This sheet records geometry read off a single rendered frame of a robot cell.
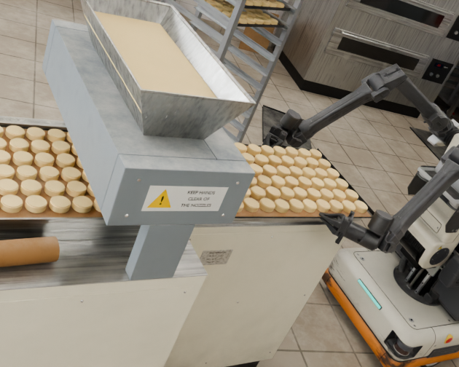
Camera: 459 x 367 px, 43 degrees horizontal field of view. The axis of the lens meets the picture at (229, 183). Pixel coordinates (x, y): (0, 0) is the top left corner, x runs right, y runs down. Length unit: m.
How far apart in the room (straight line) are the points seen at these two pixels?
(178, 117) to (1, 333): 0.65
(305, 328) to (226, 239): 1.18
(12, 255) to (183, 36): 0.74
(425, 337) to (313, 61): 3.18
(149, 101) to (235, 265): 0.82
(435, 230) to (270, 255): 0.98
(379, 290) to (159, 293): 1.56
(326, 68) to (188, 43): 3.91
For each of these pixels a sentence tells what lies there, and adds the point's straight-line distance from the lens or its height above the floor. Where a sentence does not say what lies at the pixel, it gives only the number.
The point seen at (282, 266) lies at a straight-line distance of 2.03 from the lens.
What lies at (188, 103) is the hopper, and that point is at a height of 1.30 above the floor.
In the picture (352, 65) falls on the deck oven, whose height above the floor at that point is 0.37.
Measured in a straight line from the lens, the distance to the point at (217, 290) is 1.96.
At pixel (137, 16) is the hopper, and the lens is 1.75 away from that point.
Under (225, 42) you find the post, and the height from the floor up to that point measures 0.97.
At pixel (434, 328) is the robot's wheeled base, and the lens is 2.91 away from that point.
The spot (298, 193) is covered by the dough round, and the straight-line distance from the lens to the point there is 1.90.
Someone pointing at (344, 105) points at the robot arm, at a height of 1.09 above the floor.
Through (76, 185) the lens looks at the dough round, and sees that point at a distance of 1.56.
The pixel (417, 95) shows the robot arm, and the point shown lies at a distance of 2.45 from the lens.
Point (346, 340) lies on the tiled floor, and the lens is 2.97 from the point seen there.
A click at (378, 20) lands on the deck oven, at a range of 5.50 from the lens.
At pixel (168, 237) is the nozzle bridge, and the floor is 0.98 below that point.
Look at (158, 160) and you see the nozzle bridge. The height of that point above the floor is 1.18.
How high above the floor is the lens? 1.83
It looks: 31 degrees down
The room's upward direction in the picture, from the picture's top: 24 degrees clockwise
